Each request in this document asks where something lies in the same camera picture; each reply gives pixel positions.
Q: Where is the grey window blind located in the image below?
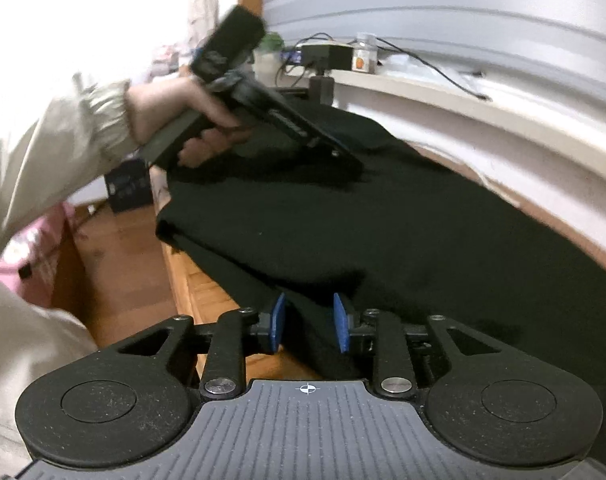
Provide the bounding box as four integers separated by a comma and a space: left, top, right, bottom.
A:
260, 0, 606, 111

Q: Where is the black storage box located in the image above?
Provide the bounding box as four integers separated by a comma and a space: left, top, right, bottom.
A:
104, 160, 154, 213

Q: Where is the green plant in plastic cup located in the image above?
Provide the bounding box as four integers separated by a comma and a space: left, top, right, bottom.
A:
253, 31, 284, 86

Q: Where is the clear jar with orange label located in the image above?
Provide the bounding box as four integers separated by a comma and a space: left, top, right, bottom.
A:
350, 32, 381, 75

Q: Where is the black cable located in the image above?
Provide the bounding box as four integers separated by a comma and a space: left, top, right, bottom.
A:
375, 37, 494, 102

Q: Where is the person's torso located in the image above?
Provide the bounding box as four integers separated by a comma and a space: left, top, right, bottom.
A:
0, 265, 98, 480

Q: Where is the beige patterned curtain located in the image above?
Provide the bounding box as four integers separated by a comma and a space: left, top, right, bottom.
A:
185, 0, 241, 66

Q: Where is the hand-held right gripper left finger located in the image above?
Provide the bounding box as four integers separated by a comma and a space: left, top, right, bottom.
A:
100, 292, 287, 401

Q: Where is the person's left hand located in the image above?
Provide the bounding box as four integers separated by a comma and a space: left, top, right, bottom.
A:
125, 76, 256, 168

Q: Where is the pink cloth bag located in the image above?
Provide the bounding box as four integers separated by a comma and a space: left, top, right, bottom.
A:
0, 202, 78, 306

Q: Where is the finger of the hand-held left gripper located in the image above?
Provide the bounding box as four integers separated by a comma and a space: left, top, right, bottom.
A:
318, 135, 366, 181

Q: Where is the black power adapter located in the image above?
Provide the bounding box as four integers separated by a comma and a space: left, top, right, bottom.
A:
309, 74, 336, 105

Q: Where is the black garment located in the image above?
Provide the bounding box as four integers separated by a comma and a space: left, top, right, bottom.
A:
155, 95, 606, 461

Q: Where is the person's left forearm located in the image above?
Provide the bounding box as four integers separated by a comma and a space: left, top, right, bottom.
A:
0, 72, 134, 266

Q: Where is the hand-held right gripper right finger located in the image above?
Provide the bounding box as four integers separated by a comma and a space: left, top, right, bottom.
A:
333, 292, 514, 401

